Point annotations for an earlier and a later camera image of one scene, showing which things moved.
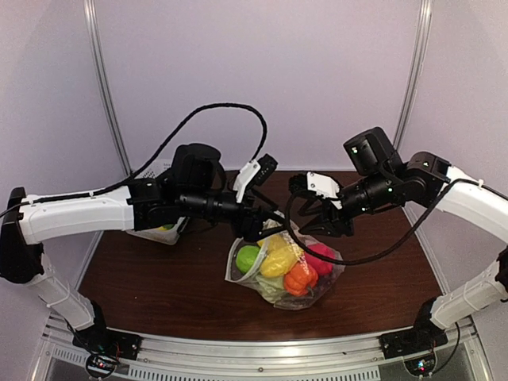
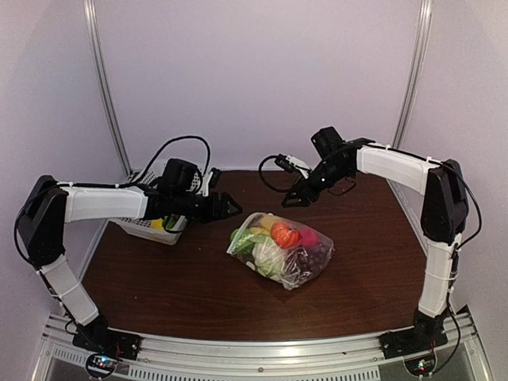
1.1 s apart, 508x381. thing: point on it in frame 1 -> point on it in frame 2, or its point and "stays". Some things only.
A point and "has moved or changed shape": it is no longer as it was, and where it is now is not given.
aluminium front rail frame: x=462 y=358 stays
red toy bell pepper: x=322 y=265 has moved or changed shape
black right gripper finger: x=320 y=225 -> x=293 y=199
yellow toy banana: x=279 y=262 has moved or changed shape
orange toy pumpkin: x=300 y=278 -> x=283 y=236
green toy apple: x=245 y=255 -> x=241 y=241
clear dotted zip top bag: x=290 y=269 has moved or changed shape
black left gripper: x=252 y=230 -> x=218 y=213
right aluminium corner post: x=422 y=44 stays
